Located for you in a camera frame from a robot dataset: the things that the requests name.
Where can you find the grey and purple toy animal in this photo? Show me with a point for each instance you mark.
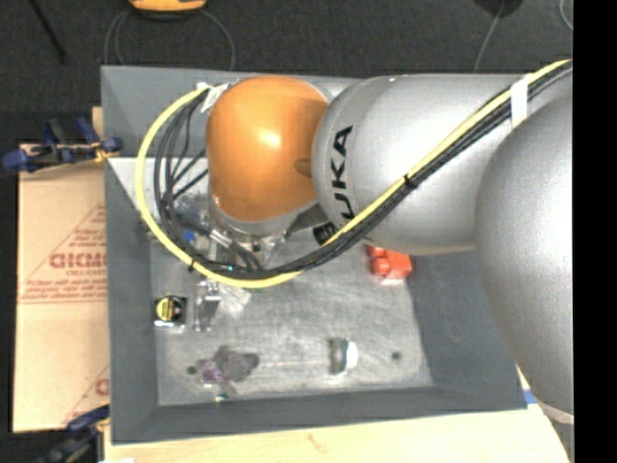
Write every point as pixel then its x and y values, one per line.
pixel 231 364

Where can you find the grey metal bin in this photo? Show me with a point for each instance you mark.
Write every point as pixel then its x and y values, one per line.
pixel 308 326

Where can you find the yellow and black tape measure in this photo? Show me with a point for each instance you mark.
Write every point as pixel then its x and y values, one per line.
pixel 169 309

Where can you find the orange-red toy block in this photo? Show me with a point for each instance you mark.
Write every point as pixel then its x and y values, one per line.
pixel 389 264

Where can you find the grey and white small cup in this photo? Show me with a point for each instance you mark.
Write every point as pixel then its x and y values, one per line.
pixel 341 356

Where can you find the brown cardboard board, red print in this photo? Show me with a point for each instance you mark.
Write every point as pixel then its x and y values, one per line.
pixel 58 345

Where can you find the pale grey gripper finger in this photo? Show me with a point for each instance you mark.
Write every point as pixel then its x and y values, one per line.
pixel 236 299
pixel 207 312

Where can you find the black cylinder on white bracket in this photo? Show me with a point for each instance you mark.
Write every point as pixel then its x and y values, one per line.
pixel 324 233

